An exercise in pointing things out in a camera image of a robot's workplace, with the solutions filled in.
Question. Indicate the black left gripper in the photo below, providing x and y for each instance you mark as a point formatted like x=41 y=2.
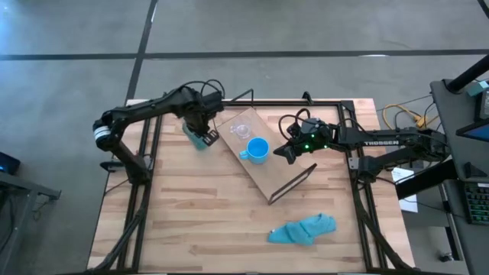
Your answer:
x=199 y=121

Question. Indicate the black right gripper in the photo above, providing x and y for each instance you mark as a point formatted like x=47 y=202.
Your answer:
x=311 y=133

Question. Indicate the teal green tumbler cup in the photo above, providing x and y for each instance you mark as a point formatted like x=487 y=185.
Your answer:
x=196 y=142

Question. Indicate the blue plastic mug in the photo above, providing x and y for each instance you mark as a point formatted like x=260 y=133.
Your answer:
x=258 y=149

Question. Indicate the clear glass mug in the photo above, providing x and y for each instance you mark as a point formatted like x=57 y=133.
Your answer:
x=241 y=131

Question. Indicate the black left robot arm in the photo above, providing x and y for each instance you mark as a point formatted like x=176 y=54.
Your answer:
x=145 y=109

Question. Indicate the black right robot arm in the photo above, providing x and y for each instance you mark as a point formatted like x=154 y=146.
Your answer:
x=382 y=143

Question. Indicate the teal cloth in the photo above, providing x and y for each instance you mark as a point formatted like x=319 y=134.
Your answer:
x=302 y=231

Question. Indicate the white paper sheet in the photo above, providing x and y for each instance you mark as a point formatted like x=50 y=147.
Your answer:
x=409 y=204

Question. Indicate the black stand bar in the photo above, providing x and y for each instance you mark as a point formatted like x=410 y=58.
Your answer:
x=424 y=183

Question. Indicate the dark grey desk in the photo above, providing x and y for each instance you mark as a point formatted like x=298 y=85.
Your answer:
x=451 y=122

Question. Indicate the grey metal cart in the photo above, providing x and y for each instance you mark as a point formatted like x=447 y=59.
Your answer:
x=30 y=186

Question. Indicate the small black caster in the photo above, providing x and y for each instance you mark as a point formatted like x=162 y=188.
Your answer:
x=446 y=256

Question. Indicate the computer monitor with blue screen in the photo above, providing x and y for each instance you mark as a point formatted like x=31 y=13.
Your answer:
x=479 y=133

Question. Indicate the black device with blue light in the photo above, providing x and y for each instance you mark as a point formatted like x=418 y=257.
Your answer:
x=9 y=164

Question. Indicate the black keyboard with green keys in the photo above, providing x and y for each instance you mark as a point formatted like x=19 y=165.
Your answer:
x=477 y=202

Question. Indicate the thick black pole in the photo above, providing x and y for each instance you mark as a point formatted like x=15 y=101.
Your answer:
x=470 y=74

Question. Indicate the small teal box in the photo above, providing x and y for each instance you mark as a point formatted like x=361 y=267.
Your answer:
x=477 y=88

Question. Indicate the black box device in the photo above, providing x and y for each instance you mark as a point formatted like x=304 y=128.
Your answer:
x=483 y=105

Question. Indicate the wooden shelf with black frame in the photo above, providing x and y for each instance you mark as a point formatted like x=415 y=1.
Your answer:
x=282 y=175

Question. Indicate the black triangular bracket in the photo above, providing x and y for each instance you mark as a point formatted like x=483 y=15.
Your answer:
x=473 y=172

